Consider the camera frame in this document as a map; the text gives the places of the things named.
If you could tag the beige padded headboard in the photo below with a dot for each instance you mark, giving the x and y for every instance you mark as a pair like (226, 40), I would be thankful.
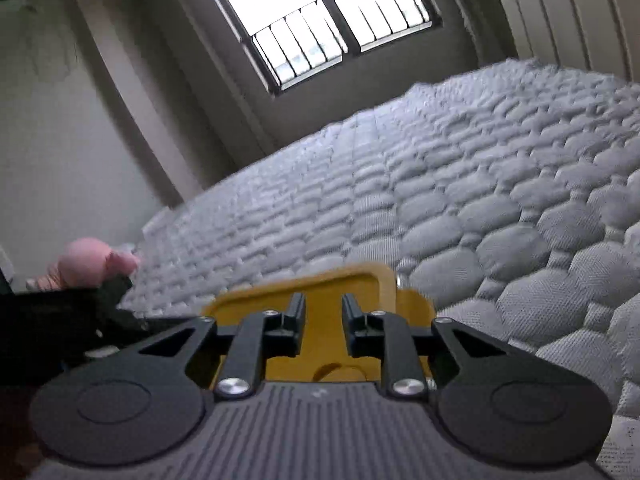
(575, 10)

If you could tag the window with metal bars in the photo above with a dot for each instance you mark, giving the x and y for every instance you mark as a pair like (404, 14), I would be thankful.
(320, 15)

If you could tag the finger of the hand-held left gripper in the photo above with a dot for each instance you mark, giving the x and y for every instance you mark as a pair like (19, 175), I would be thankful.
(117, 295)

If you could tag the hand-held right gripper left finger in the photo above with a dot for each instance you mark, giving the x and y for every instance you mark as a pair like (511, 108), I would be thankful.
(292, 317)

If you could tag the pink plush toy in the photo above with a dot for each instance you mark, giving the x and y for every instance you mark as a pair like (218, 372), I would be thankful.
(87, 262)

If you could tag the yellow container lid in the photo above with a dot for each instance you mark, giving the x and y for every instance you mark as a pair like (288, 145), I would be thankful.
(325, 285)

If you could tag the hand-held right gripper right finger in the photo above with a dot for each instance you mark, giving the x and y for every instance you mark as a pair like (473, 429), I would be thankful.
(352, 317)

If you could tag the white quilted mattress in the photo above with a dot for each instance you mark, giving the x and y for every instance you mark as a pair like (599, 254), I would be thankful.
(425, 210)

